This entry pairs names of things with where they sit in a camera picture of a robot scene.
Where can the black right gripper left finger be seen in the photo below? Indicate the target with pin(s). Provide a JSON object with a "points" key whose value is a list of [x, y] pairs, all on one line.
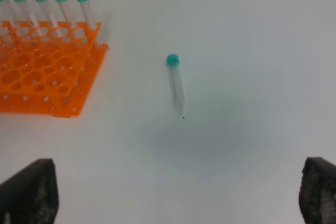
{"points": [[31, 195]]}

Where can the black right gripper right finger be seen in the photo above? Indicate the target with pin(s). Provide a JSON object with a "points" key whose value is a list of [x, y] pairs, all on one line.
{"points": [[317, 191]]}

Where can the clear test tube green cap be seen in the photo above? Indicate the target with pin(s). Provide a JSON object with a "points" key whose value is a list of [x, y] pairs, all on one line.
{"points": [[177, 87]]}

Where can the orange plastic test tube rack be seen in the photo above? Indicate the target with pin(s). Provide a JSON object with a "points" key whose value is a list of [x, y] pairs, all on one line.
{"points": [[44, 74]]}

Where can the from test tube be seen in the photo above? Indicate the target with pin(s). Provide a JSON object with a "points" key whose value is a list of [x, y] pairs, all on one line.
{"points": [[67, 13], [50, 17], [30, 16], [11, 16]]}

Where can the rightmost back row test tube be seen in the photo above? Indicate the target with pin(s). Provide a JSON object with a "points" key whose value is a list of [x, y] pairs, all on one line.
{"points": [[92, 25]]}

